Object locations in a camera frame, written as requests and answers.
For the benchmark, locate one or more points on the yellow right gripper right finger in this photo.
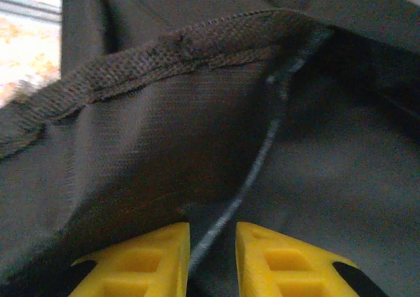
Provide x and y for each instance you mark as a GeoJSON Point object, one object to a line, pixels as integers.
{"type": "Point", "coordinates": [285, 267]}

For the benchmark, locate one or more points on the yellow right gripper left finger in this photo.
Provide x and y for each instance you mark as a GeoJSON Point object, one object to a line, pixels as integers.
{"type": "Point", "coordinates": [138, 267]}

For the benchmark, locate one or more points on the black fabric backpack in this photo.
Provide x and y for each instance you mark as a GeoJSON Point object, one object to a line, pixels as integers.
{"type": "Point", "coordinates": [210, 130]}

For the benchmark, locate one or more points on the aluminium frame post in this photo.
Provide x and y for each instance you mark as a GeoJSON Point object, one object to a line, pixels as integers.
{"type": "Point", "coordinates": [26, 7]}

